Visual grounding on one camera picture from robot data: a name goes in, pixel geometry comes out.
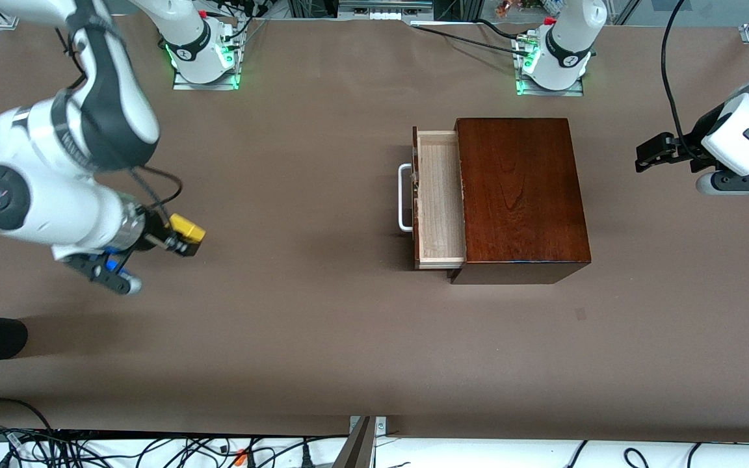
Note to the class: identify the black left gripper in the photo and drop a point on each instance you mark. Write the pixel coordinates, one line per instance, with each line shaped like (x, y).
(692, 144)

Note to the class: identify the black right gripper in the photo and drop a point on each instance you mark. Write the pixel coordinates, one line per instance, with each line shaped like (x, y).
(152, 231)

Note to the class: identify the yellow wooden block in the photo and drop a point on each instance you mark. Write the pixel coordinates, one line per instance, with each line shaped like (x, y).
(187, 226)

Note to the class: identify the light wooden drawer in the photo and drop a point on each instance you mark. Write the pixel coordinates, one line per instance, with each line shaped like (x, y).
(441, 208)

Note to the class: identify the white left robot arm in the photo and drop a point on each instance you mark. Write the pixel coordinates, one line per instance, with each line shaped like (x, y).
(566, 52)

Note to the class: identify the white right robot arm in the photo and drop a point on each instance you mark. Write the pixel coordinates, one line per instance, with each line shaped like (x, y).
(43, 195)

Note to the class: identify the dark brown wooden cabinet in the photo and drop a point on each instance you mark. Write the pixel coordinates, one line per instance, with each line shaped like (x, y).
(524, 188)

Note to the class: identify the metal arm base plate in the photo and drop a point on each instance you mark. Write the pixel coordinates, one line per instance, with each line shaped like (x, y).
(205, 86)
(550, 92)

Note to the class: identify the aluminium frame beam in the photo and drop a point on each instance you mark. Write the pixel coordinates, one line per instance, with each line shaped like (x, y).
(355, 448)

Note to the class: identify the grey network switch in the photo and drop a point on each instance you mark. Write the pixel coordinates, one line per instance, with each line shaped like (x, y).
(384, 9)

